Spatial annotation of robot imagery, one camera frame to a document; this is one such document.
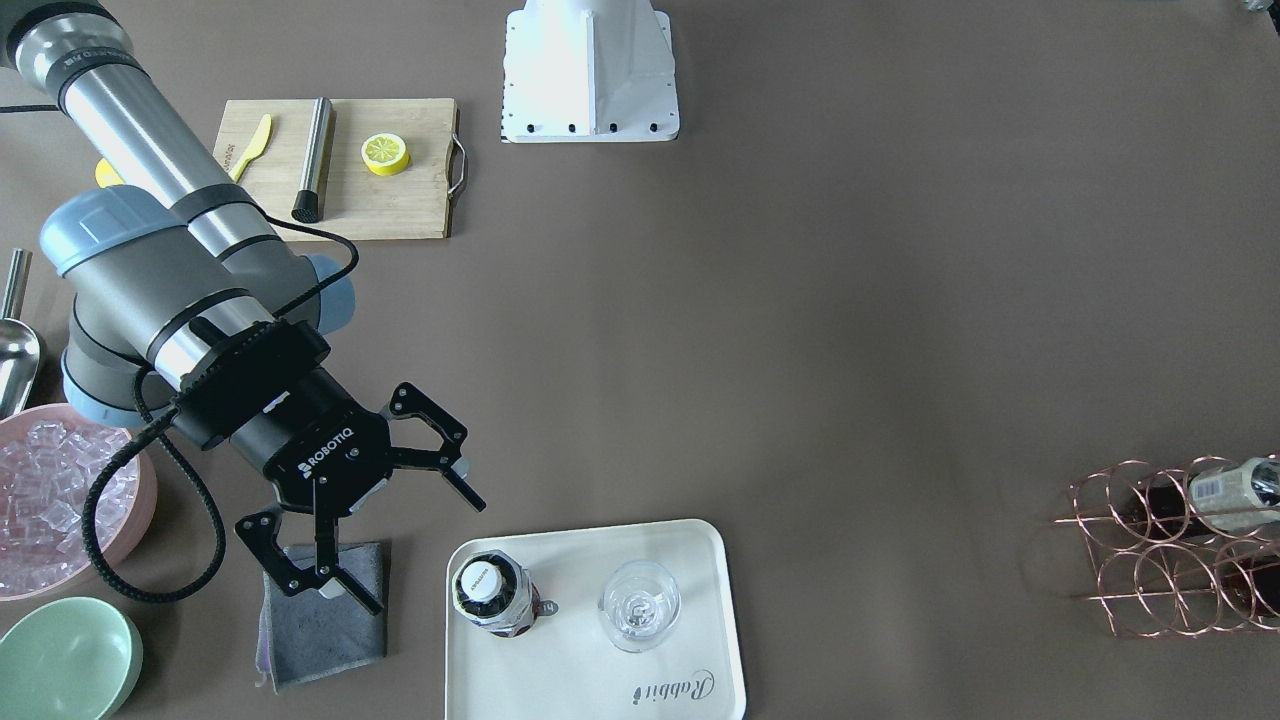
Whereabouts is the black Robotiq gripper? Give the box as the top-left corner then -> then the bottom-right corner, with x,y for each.
172,320 -> 486,616

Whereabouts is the tea bottle white cap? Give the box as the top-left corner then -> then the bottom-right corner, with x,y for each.
449,550 -> 541,638

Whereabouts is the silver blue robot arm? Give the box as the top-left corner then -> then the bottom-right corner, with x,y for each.
3,1 -> 485,615

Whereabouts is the tea bottle upper in rack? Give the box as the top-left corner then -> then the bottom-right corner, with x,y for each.
1188,457 -> 1279,536

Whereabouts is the grey folded cloth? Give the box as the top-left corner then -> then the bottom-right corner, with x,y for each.
255,542 -> 390,693

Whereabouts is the steel muddler black tip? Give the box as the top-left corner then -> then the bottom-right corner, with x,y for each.
291,97 -> 334,224

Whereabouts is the bamboo cutting board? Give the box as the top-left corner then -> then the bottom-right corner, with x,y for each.
212,97 -> 466,241

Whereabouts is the pink bowl of ice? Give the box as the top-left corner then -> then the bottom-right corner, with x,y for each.
1,404 -> 157,602

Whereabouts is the cream rabbit tray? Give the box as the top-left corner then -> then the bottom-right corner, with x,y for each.
444,519 -> 748,719

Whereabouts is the half lemon slice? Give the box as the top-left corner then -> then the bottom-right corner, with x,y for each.
360,132 -> 411,177

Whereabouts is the green empty bowl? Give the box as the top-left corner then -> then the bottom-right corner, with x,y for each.
1,597 -> 145,719

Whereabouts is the yellow plastic knife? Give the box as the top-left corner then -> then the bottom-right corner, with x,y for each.
229,114 -> 274,184

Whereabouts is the steel ice scoop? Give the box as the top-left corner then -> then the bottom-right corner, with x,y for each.
1,249 -> 44,419

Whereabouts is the clear wine glass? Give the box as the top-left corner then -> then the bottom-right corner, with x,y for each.
596,560 -> 682,653

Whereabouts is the yellow lemon upper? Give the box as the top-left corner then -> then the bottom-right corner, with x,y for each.
93,158 -> 124,188

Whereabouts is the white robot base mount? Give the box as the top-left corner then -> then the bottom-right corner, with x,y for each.
500,1 -> 681,143

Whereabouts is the copper wire bottle rack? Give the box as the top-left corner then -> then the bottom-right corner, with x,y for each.
1059,454 -> 1279,638

